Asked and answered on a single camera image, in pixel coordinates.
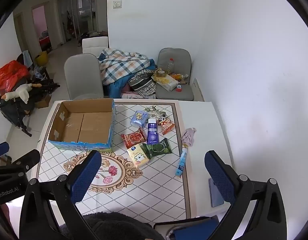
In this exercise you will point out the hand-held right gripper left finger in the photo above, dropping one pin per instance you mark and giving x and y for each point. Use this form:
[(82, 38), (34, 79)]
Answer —
[(85, 176)]

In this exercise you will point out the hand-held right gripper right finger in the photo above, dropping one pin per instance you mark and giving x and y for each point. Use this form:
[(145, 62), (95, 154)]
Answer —
[(219, 177)]

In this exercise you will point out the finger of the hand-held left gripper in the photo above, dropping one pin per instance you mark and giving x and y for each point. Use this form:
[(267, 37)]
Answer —
[(1, 148), (28, 158)]

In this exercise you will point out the long blue packet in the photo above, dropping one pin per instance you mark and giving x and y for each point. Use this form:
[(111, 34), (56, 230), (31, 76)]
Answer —
[(182, 161)]

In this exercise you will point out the purple fleece cloth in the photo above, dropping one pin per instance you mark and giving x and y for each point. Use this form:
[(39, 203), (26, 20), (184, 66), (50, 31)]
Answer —
[(189, 137)]

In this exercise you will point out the printed cardboard box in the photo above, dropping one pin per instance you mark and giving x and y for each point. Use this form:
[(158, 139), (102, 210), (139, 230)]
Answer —
[(81, 126)]

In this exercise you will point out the blue smartphone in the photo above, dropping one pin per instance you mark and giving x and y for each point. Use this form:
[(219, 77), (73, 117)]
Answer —
[(216, 193)]

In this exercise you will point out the yellow tissue packet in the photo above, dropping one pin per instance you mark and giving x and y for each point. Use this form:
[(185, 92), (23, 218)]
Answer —
[(138, 157)]

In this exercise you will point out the dark fleece clothing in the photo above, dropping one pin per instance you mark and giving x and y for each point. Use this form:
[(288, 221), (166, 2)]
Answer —
[(116, 226)]

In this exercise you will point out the small brown cardboard box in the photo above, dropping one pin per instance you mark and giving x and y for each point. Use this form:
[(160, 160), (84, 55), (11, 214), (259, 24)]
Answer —
[(43, 101)]

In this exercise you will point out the white goose plush toy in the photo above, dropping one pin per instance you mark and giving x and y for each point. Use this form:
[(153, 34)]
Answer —
[(18, 92)]

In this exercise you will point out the red snack packet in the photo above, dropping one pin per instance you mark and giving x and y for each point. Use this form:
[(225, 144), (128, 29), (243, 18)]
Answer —
[(133, 138)]

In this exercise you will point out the black stroller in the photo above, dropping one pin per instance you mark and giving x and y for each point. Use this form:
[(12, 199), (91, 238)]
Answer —
[(31, 90)]

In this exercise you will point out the green wet wipe packet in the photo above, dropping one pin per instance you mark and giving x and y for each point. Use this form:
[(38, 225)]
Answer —
[(156, 148)]

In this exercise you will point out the orange cartoon snack packet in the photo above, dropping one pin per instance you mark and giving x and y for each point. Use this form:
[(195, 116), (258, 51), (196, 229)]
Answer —
[(166, 125)]

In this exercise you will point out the red plastic bag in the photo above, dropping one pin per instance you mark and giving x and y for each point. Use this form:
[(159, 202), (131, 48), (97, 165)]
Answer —
[(9, 73)]

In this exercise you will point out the blue star tissue packet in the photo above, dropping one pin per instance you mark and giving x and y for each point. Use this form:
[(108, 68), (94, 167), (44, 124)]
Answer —
[(138, 118)]

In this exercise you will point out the purple tube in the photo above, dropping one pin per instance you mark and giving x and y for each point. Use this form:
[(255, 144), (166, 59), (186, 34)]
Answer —
[(153, 132)]

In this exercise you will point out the white board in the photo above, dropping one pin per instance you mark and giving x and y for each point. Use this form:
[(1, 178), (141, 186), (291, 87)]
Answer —
[(198, 90)]

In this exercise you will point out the blue cloth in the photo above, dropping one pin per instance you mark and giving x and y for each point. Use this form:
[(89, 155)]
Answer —
[(116, 88)]

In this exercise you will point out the pink cloth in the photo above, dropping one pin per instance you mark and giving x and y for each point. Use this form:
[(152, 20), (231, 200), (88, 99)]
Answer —
[(131, 95)]

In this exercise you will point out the grey cushioned chair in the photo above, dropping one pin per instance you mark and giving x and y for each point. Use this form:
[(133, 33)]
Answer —
[(175, 93)]

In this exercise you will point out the small red and white box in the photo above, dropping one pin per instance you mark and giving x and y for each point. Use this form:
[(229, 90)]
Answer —
[(179, 88)]

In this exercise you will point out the yellow bucket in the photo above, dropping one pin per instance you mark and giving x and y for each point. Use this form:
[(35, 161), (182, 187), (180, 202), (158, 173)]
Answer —
[(41, 58)]

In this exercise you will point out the yellow and white tissue pack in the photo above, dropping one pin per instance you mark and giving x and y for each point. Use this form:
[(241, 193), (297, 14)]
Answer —
[(167, 83)]

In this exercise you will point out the black and white patterned bag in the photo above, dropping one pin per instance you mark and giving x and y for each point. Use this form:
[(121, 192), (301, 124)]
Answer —
[(143, 83)]

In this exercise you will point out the plaid blanket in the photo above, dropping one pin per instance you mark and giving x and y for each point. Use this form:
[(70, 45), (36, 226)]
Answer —
[(121, 65)]

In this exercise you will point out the packing tape roll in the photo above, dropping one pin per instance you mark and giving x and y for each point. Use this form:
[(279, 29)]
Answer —
[(159, 73)]

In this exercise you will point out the clear plastic oil bottle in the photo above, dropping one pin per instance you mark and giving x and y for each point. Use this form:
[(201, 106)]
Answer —
[(170, 65)]

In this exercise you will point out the white chair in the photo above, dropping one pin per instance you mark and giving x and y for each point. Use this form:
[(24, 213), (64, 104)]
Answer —
[(93, 44)]

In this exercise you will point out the sliding glass door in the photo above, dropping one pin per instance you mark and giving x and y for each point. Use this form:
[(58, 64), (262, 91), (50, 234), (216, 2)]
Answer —
[(76, 15)]

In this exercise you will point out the blue seat with black frame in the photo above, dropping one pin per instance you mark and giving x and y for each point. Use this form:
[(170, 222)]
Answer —
[(194, 230)]

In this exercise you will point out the white wall switch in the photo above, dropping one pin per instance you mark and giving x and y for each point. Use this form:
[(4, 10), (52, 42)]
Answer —
[(117, 4)]

